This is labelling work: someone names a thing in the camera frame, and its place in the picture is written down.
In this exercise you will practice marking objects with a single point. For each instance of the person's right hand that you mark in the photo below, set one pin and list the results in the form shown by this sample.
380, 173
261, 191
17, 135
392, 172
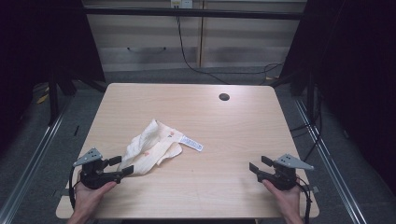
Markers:
286, 200

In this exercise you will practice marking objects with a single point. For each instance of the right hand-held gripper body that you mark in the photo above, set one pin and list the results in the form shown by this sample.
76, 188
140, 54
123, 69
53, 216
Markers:
283, 177

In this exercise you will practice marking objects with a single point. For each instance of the black metal stand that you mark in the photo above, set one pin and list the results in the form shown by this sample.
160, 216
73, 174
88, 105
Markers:
53, 99

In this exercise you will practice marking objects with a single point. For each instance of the yellow item on floor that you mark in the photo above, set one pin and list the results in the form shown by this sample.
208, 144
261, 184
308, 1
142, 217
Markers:
43, 96

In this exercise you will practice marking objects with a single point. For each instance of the white wall socket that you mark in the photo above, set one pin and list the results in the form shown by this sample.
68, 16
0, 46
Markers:
181, 3

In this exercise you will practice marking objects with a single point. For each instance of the white floral cloth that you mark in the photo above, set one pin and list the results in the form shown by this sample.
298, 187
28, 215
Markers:
148, 149

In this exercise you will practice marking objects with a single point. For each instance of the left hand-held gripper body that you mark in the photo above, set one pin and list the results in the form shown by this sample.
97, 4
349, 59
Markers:
93, 175

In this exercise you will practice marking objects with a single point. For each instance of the black horizontal metal bar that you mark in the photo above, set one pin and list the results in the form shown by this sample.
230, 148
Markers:
193, 13

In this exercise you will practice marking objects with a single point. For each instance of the metal floor rail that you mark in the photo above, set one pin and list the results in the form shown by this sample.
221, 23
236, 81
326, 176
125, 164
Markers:
31, 165
330, 161

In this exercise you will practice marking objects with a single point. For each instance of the dark curtain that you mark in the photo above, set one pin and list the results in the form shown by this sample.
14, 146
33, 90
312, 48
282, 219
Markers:
355, 77
37, 46

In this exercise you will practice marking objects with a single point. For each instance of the person's left hand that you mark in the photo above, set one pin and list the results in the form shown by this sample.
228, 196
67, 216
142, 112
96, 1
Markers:
88, 199

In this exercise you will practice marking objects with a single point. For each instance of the round black table grommet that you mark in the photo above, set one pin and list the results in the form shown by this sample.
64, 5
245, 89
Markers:
224, 96

